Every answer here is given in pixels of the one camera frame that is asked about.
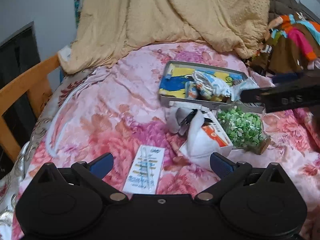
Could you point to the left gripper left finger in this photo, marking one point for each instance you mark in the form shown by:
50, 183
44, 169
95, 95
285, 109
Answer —
102, 165

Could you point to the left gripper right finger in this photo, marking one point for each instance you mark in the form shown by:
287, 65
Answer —
221, 166

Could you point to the black white striped sock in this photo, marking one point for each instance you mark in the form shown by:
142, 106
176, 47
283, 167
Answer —
184, 117

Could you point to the white quilted baby cloth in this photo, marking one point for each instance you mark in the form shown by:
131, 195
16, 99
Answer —
210, 87

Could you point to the striped colourful cloth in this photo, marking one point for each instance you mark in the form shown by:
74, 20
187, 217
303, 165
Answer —
191, 91

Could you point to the grey face mask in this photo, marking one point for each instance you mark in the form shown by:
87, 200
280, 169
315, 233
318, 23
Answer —
247, 84

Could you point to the white plastic packet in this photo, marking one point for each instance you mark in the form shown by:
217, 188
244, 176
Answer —
198, 146

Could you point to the orange white box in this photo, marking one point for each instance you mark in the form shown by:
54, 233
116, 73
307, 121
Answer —
216, 133

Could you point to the white printed card packet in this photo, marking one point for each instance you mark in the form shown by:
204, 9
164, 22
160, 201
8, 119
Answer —
145, 170

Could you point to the brown colourful cartoon blanket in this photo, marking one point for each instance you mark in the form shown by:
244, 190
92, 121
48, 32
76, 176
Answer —
290, 44

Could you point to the pink floral bedsheet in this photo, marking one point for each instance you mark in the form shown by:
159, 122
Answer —
116, 110

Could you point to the grey metal tray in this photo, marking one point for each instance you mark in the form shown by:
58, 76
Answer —
215, 102

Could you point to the dark brown quilted blanket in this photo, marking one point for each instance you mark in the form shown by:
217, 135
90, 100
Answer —
282, 7

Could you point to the yellow blue cartoon drawing paper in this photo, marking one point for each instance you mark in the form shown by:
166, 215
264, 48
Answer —
198, 82

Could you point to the beige dotted quilt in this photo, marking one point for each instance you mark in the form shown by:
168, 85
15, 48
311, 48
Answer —
110, 29

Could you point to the dark cabinet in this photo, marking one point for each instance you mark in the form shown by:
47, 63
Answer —
19, 52

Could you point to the wooden bed frame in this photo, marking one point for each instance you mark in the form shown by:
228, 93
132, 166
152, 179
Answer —
35, 84

